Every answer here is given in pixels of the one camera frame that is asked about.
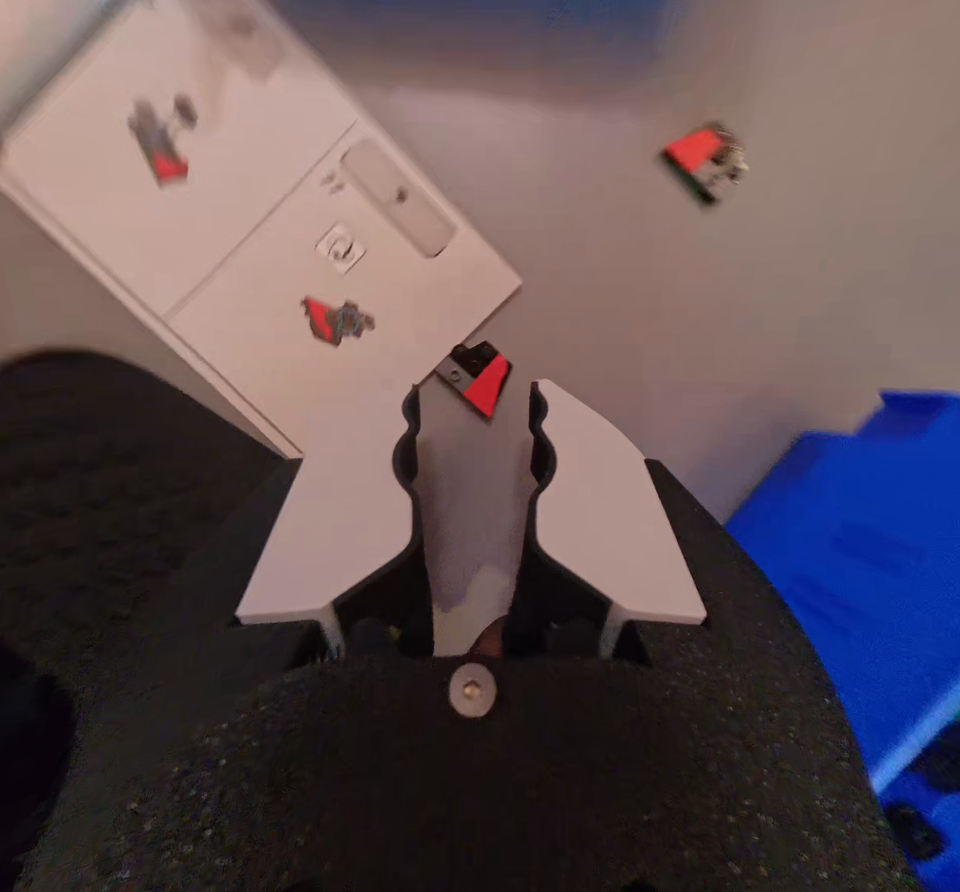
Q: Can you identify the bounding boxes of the small red black brick assembly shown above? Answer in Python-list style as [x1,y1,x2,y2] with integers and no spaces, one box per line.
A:
[661,121,751,209]
[435,341,513,421]

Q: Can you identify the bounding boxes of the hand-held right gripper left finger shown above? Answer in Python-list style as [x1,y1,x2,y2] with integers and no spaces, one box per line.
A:
[234,382,423,658]

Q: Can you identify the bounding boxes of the white instruction booklet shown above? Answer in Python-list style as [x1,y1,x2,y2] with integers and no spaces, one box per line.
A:
[0,0,524,460]

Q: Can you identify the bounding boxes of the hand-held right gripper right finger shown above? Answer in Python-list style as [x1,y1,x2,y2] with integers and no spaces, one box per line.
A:
[528,379,708,658]

